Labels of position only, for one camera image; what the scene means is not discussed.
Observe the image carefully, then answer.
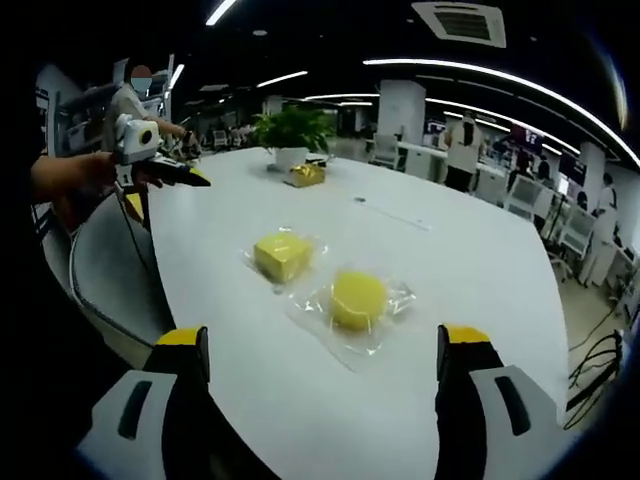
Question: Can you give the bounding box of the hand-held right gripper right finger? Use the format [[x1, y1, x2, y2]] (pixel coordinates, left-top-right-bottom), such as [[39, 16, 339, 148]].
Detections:
[[435, 323, 571, 480]]

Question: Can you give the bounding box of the square yellow silicone block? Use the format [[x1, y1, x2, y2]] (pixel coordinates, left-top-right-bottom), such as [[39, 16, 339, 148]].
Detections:
[[252, 230, 314, 284]]

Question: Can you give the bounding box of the ceiling air vent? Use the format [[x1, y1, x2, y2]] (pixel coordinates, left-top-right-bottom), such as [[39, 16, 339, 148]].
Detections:
[[410, 0, 508, 49]]

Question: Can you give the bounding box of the white office chair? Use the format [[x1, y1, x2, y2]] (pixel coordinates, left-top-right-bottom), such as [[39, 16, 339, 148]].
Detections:
[[368, 132, 407, 171], [501, 173, 551, 221]]

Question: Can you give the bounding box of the black cable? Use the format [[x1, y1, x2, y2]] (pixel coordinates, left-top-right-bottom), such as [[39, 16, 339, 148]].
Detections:
[[115, 183, 151, 271]]

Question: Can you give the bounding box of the round yellow silicone block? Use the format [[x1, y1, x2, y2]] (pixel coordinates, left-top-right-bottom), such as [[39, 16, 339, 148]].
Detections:
[[328, 269, 390, 335]]

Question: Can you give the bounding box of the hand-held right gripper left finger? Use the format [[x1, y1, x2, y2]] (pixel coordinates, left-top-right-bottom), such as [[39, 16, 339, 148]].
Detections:
[[74, 325, 211, 480]]

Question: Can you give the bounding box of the person's left hand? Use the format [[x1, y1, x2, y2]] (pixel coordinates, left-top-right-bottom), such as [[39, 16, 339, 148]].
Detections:
[[64, 150, 121, 197]]

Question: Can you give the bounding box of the gold foil box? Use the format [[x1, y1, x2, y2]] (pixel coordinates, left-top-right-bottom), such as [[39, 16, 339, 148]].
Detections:
[[282, 162, 327, 189]]

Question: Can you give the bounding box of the bundle of black floor cables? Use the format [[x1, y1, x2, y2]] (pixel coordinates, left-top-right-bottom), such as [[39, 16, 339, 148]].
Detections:
[[563, 327, 632, 431]]

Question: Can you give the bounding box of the potted green plant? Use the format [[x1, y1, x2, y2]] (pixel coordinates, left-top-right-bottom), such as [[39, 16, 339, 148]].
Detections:
[[249, 105, 337, 171]]

